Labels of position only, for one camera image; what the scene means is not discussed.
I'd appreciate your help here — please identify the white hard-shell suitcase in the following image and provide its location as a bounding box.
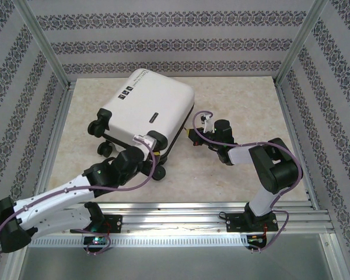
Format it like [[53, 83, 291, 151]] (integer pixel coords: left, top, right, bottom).
[[87, 68, 196, 180]]

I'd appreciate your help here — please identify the grey metal sheet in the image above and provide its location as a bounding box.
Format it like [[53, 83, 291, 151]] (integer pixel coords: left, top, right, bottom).
[[17, 247, 333, 280]]

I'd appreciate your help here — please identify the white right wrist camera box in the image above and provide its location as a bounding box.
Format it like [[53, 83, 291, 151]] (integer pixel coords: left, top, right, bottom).
[[198, 114, 214, 134]]

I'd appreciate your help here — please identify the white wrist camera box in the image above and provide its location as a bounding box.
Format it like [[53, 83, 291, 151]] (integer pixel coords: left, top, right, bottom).
[[132, 134, 159, 152], [198, 114, 214, 134]]

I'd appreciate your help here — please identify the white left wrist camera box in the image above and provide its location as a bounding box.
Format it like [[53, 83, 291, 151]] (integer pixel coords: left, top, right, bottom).
[[132, 134, 159, 152]]

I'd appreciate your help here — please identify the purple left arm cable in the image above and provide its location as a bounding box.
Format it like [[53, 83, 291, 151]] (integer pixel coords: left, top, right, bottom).
[[0, 136, 160, 256]]

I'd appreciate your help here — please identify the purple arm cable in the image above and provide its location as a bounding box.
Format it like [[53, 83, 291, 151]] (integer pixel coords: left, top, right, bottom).
[[0, 136, 160, 256], [192, 110, 305, 253]]

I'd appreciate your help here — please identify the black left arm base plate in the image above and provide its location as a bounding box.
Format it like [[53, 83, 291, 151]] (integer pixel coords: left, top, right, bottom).
[[69, 214, 123, 234]]

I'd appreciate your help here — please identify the aluminium mounting rail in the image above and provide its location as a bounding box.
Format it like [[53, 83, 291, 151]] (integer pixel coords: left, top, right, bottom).
[[16, 201, 336, 237]]

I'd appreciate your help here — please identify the aluminium side rail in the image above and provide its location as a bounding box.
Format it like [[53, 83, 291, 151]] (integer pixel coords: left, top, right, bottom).
[[275, 78, 320, 209], [31, 83, 74, 205]]

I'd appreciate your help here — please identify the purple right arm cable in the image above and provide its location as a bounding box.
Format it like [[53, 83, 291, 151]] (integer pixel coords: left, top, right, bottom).
[[192, 110, 305, 253]]

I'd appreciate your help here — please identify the slotted metal cable duct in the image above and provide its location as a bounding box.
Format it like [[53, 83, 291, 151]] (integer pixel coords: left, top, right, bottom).
[[31, 235, 249, 249]]

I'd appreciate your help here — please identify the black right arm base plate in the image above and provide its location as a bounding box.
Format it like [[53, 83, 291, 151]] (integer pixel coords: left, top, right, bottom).
[[226, 212, 279, 233]]

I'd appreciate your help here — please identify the aluminium corner post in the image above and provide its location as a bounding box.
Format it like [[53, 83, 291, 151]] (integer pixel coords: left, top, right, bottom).
[[274, 0, 331, 85], [13, 0, 74, 88]]

